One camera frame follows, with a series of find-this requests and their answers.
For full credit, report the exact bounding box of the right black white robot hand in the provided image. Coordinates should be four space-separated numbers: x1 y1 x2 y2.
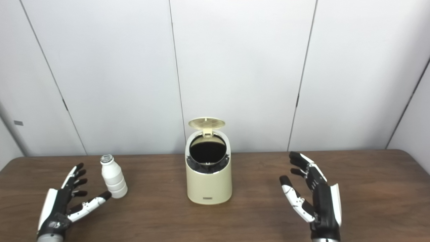
279 151 342 240

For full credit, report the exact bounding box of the cream-colored cylindrical bin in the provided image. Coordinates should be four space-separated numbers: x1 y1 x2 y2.
185 129 232 205

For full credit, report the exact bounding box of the round cream bin lid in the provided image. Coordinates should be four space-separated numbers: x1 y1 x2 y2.
188 117 226 136

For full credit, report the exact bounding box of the small white plastic bottle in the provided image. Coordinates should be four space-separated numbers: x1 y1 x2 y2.
100 154 128 199

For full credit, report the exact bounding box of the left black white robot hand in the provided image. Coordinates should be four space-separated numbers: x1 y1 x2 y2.
37 163 112 237

